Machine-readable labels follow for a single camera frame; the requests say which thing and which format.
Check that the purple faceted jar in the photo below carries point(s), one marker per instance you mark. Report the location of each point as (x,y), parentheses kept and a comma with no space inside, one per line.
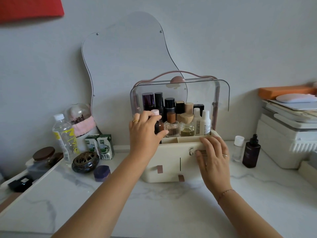
(102,173)

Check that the person's right thumb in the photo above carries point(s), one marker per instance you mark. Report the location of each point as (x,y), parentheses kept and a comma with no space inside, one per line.
(200,161)

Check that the ribbed glass perfume brown cap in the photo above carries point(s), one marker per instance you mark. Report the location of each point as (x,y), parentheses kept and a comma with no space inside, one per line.
(171,126)

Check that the wavy frameless mirror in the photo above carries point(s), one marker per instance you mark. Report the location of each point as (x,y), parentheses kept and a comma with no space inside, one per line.
(123,59)

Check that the small black cosmetic box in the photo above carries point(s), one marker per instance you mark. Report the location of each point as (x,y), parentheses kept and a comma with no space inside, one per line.
(199,107)

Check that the person's right forearm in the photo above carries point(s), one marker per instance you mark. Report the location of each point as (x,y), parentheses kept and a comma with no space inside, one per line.
(247,215)

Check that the person's left hand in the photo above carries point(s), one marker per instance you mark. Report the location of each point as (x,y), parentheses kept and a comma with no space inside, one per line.
(142,136)

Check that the small clear bottle white cap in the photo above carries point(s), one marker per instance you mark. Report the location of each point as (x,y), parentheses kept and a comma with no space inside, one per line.
(238,148)

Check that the white computer mouse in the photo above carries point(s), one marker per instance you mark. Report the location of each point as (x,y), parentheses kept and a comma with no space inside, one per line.
(294,98)

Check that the beige wooden cap bottle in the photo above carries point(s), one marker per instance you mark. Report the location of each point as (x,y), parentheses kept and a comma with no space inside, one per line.
(189,107)

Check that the white storage box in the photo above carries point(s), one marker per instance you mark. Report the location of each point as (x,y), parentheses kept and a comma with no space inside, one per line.
(279,143)

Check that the person's right little finger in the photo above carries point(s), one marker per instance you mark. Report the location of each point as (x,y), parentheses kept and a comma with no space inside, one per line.
(229,158)

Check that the orange flat case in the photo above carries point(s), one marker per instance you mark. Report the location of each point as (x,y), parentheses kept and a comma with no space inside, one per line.
(284,92)

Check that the stack of papers and books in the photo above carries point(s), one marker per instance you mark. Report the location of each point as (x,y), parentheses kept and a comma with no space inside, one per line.
(294,110)

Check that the dark dropper serum bottle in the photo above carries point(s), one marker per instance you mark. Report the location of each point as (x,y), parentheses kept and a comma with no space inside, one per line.
(251,152)

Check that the tall black cosmetic bottle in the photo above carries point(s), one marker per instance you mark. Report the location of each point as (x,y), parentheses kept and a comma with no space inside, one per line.
(159,101)

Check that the slim white lotion bottle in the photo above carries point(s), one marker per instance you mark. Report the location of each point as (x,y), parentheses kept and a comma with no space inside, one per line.
(197,122)

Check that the brown bottle with pink cap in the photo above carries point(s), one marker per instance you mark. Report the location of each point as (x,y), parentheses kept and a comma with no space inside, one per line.
(158,126)

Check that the cream cosmetic organizer clear lid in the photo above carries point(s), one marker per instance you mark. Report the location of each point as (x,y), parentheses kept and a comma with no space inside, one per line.
(173,161)

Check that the person's left middle finger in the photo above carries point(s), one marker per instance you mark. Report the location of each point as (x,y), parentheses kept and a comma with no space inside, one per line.
(145,115)

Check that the black square cosmetic bottle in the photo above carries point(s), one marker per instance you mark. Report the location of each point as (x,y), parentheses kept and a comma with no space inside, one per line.
(180,107)

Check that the person's left thumb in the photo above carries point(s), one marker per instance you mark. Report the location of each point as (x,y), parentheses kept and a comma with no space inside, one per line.
(162,135)

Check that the person's right hand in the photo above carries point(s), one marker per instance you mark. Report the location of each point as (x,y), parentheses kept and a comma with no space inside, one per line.
(215,168)

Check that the dark round incense burner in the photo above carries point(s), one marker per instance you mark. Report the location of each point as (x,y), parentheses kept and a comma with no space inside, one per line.
(85,162)

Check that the dark purple cosmetic bottle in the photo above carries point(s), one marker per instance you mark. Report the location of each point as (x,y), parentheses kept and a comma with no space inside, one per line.
(147,101)

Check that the person's right middle finger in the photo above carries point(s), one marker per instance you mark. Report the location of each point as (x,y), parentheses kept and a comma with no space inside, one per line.
(215,143)

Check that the glass dome with pink cloth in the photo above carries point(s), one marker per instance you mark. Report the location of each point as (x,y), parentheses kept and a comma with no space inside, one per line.
(80,118)

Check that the glass jar with brown lid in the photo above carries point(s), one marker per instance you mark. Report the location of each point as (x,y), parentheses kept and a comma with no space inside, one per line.
(44,156)

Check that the person's left forearm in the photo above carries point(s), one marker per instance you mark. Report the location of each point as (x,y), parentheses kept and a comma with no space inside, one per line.
(104,198)

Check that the red wall hanging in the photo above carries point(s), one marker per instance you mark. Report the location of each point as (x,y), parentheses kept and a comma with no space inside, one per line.
(29,7)

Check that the green white milk carton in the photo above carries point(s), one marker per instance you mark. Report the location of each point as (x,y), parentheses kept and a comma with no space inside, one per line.
(91,146)
(105,147)

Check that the person's left little finger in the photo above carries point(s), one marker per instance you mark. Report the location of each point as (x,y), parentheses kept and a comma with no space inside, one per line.
(130,126)

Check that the glass perfume slanted wooden cap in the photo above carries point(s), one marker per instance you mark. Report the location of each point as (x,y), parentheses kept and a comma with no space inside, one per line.
(187,125)

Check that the black capped round bottle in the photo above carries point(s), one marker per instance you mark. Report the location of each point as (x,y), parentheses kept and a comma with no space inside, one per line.
(170,104)

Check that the clear plastic water bottle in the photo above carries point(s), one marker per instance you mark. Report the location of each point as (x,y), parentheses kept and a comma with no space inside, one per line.
(62,136)

